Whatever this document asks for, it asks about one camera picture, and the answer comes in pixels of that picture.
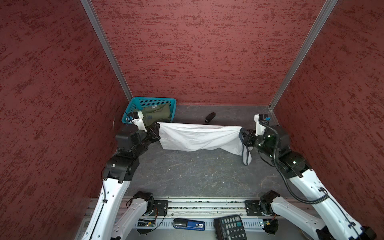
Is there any small black stapler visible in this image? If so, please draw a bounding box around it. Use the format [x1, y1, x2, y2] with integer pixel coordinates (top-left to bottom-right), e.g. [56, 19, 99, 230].
[205, 112, 216, 124]

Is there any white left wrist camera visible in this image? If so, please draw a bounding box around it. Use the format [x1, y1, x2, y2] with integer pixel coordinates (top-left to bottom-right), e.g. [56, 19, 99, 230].
[130, 111, 147, 132]

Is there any grey metal corner post left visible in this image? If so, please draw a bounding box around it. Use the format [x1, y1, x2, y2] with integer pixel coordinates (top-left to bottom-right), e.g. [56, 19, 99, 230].
[81, 0, 133, 102]

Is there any left small circuit board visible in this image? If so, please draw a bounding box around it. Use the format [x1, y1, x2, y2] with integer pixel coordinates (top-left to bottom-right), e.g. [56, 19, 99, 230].
[137, 219, 157, 228]

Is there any green tank top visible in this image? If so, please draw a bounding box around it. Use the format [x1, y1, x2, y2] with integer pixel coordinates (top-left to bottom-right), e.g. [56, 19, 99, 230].
[142, 103, 172, 127]

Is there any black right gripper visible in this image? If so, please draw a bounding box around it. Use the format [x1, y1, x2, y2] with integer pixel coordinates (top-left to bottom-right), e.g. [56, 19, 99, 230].
[239, 128, 276, 159]

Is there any grey metal corner post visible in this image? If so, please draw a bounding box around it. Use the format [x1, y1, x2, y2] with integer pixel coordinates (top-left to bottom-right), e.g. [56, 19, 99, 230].
[81, 0, 133, 102]
[269, 0, 338, 112]

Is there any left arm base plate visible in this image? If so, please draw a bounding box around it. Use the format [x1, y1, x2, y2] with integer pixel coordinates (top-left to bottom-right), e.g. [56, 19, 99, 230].
[154, 200, 169, 217]

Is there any black calculator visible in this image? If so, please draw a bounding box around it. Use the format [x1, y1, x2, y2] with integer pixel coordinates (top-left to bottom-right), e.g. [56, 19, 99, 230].
[214, 215, 247, 240]

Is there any blue black handheld device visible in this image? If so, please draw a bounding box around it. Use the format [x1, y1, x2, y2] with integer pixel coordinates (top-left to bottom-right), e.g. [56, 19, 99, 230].
[173, 218, 206, 231]

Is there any aluminium rail frame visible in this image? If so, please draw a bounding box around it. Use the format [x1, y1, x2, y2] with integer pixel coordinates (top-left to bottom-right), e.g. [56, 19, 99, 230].
[74, 195, 331, 240]

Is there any grey metal corner post right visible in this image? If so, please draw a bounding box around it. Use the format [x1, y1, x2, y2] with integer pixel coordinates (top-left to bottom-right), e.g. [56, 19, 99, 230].
[269, 0, 338, 112]

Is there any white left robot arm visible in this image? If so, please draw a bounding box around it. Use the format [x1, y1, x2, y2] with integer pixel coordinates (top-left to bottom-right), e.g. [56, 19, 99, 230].
[82, 123, 161, 240]

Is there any white tank top navy trim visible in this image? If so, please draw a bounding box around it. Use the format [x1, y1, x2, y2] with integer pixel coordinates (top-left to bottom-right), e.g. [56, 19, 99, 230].
[159, 123, 253, 166]

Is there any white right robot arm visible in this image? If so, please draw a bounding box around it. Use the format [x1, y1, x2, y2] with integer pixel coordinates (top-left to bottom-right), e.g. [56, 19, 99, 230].
[240, 121, 377, 240]

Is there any teal plastic laundry basket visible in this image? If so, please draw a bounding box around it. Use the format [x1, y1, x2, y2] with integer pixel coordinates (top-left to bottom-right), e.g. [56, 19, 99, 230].
[122, 97, 177, 124]

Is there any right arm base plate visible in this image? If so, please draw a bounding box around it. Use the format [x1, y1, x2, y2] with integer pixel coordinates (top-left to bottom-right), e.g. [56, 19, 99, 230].
[245, 200, 263, 217]

